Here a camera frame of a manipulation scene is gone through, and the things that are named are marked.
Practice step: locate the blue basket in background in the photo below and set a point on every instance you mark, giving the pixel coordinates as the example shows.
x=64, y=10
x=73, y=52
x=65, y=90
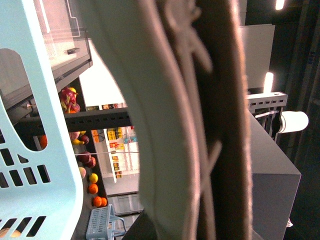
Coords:
x=102, y=224

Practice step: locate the grey basket handle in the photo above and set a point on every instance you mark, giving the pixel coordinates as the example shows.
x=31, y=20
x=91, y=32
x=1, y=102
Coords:
x=180, y=67

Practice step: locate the pink dragon fruit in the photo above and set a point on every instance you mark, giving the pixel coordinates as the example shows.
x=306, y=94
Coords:
x=68, y=100

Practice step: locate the black metal shelf frame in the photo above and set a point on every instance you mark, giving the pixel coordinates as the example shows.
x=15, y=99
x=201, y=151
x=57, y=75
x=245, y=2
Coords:
x=73, y=122

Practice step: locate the yellow lemon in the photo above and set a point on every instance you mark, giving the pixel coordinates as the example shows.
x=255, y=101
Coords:
x=14, y=234

